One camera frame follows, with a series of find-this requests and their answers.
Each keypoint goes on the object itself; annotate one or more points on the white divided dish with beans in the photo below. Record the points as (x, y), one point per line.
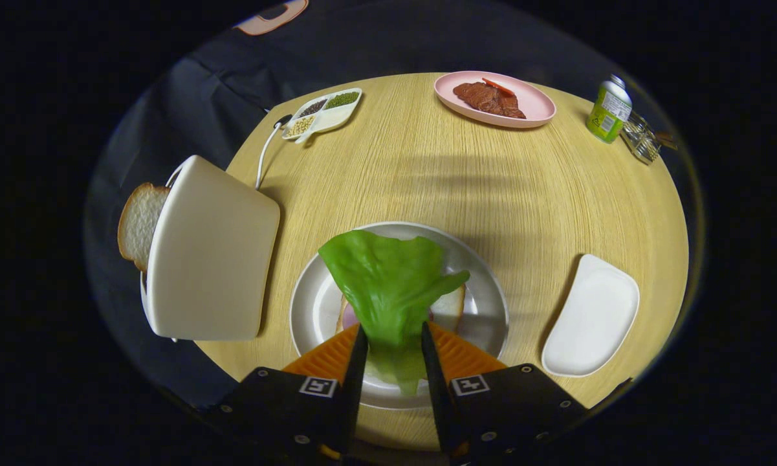
(336, 118)

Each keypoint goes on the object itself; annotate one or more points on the round white plate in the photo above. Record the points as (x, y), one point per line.
(479, 310)

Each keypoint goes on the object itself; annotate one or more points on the green bottle with silver cap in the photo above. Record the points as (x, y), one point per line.
(607, 113)

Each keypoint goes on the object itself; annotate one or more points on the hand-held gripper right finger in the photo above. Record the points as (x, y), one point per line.
(435, 388)

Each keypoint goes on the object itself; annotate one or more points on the cream toaster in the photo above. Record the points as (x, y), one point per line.
(213, 252)

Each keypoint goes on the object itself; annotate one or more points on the red chili piece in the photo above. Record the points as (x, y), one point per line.
(497, 87)

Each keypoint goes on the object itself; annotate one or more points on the white rounded rectangular dish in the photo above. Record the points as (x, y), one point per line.
(592, 317)

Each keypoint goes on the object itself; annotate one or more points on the pink plate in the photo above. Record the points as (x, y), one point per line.
(537, 107)

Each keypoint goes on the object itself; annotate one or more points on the brown meat slices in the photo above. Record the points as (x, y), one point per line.
(485, 98)

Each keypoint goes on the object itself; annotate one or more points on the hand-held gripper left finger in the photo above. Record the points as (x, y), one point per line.
(356, 388)

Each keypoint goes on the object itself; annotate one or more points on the white bread slice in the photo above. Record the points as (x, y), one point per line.
(449, 310)
(141, 223)

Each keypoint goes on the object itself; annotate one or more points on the green lettuce leaf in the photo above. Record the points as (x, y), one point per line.
(388, 285)

